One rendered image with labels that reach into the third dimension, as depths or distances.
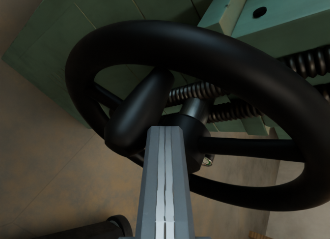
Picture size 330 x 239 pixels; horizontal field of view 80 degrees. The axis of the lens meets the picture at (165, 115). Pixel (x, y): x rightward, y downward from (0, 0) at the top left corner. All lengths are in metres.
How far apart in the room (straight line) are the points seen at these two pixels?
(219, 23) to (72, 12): 0.33
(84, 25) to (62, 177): 0.74
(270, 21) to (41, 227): 1.04
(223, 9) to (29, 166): 0.91
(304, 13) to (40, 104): 0.93
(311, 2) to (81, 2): 0.36
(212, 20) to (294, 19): 0.07
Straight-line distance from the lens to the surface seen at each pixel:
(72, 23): 0.49
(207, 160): 0.53
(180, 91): 0.26
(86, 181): 1.09
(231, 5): 0.24
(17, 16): 1.06
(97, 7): 0.42
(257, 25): 0.21
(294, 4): 0.22
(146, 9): 0.36
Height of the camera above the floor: 0.95
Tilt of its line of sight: 43 degrees down
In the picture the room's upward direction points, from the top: 87 degrees clockwise
